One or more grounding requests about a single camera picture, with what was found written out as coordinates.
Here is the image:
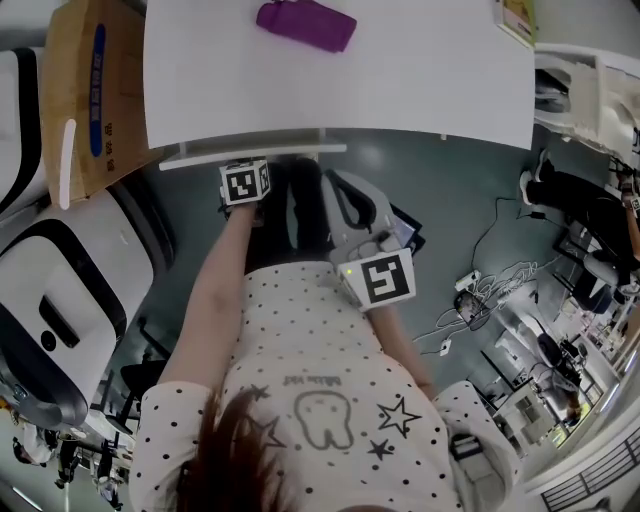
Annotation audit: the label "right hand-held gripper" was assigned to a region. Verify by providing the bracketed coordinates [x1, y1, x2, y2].
[320, 169, 419, 314]

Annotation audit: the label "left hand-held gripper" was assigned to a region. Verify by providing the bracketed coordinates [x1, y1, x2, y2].
[217, 157, 274, 225]

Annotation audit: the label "small white drawer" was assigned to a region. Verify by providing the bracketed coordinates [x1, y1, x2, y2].
[158, 127, 349, 172]

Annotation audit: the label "white desk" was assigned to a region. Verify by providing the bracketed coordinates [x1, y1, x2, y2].
[142, 0, 536, 151]

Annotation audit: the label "person's left forearm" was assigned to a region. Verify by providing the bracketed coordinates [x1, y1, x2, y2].
[192, 203, 262, 326]

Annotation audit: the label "person's right forearm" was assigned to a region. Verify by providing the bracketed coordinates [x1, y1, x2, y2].
[367, 304, 436, 391]

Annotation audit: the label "person's legs in black trousers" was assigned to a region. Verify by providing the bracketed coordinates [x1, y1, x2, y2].
[244, 157, 331, 276]

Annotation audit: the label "white power strip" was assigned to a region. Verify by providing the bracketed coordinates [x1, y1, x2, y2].
[453, 269, 482, 292]

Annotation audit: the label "white polka-dot shirt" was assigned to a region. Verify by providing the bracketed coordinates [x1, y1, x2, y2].
[128, 259, 524, 512]

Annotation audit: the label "brown cardboard box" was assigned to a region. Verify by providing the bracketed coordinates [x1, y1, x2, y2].
[39, 0, 166, 204]

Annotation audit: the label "purple fabric pouch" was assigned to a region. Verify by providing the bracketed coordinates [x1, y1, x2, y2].
[255, 0, 358, 54]

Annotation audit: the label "white flat stick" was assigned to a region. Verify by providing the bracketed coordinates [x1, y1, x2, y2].
[58, 118, 77, 210]

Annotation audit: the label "white and black delivery robot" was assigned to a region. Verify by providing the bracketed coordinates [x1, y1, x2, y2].
[0, 187, 176, 429]
[0, 47, 54, 221]

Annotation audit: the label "black office chair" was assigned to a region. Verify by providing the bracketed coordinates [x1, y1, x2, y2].
[102, 317, 174, 436]

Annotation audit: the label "grey office chair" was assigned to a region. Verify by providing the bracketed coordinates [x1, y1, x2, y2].
[552, 224, 631, 311]

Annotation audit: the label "green and white book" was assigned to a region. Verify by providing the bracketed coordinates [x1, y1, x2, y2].
[494, 0, 537, 49]

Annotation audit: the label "white ornate vanity table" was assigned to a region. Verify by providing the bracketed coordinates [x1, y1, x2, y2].
[532, 42, 640, 156]

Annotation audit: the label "black metal railing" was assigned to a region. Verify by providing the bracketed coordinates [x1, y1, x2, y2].
[539, 439, 640, 511]

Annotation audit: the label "black cable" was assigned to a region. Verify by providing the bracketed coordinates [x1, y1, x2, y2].
[469, 197, 546, 274]

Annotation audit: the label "white cable tangle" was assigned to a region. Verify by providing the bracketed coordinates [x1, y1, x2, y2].
[412, 259, 556, 356]

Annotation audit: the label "grey shoulder strap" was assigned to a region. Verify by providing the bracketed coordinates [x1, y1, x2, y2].
[448, 433, 501, 481]

